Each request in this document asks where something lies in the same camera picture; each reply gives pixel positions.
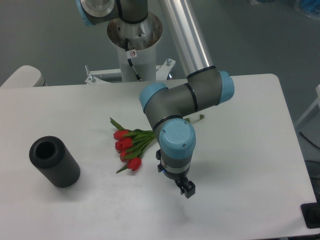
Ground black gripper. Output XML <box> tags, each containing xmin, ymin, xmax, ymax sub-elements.
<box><xmin>156</xmin><ymin>149</ymin><xmax>196</xmax><ymax>199</ymax></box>

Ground red tulip bouquet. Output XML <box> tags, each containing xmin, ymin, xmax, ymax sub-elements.
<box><xmin>109</xmin><ymin>113</ymin><xmax>206</xmax><ymax>175</ymax></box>

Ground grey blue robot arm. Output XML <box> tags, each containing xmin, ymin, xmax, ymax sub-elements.
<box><xmin>76</xmin><ymin>0</ymin><xmax>235</xmax><ymax>198</ymax></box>

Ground black table corner clamp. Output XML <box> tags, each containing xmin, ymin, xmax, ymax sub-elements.
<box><xmin>300</xmin><ymin>202</ymin><xmax>320</xmax><ymax>229</ymax></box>

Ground black ribbed cylindrical vase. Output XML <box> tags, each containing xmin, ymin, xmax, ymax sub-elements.
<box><xmin>29</xmin><ymin>136</ymin><xmax>81</xmax><ymax>188</ymax></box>

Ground white rounded chair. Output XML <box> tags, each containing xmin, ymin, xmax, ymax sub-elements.
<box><xmin>0</xmin><ymin>65</ymin><xmax>47</xmax><ymax>89</ymax></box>

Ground blue items in bag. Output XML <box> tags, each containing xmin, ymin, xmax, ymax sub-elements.
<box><xmin>249</xmin><ymin>0</ymin><xmax>320</xmax><ymax>20</ymax></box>

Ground black floor cable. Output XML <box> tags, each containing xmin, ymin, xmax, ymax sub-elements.
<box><xmin>299</xmin><ymin>131</ymin><xmax>320</xmax><ymax>149</ymax></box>

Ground white furniture frame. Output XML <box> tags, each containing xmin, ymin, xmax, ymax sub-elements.
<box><xmin>294</xmin><ymin>85</ymin><xmax>320</xmax><ymax>131</ymax></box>

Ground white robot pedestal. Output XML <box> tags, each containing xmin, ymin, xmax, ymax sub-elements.
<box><xmin>85</xmin><ymin>12</ymin><xmax>176</xmax><ymax>85</ymax></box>

